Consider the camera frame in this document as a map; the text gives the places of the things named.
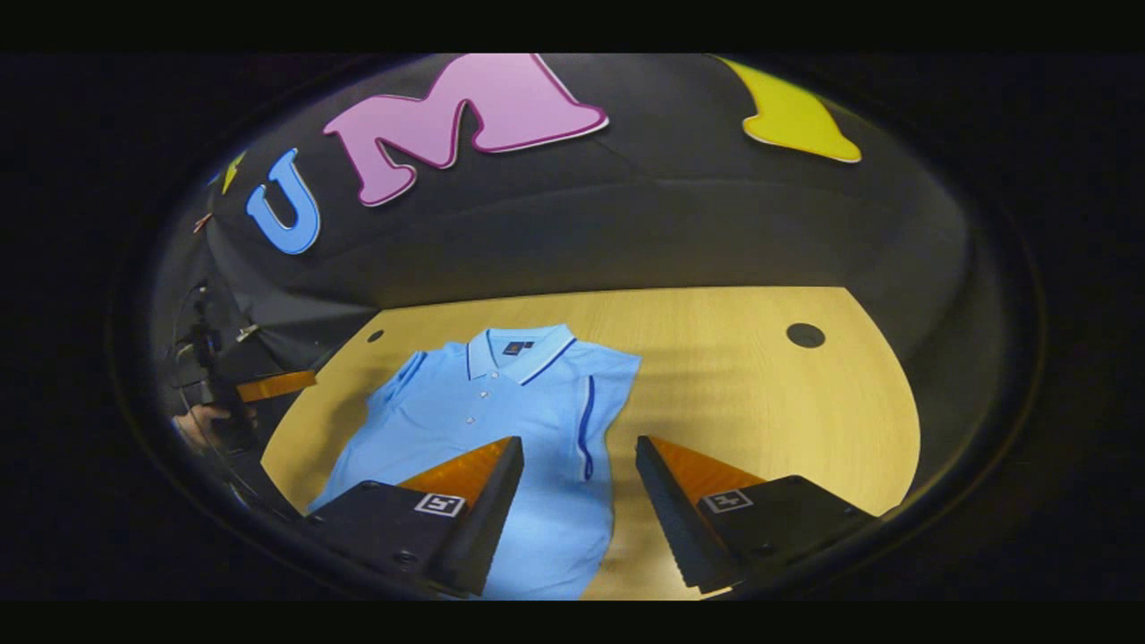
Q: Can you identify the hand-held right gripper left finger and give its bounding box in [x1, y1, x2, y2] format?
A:
[304, 436, 526, 598]

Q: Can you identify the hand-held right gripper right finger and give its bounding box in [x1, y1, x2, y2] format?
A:
[635, 436, 882, 596]

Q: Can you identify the light blue T-shirt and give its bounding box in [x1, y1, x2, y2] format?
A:
[309, 324, 642, 601]

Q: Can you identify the black backdrop cloth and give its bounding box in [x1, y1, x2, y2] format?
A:
[148, 54, 1016, 502]

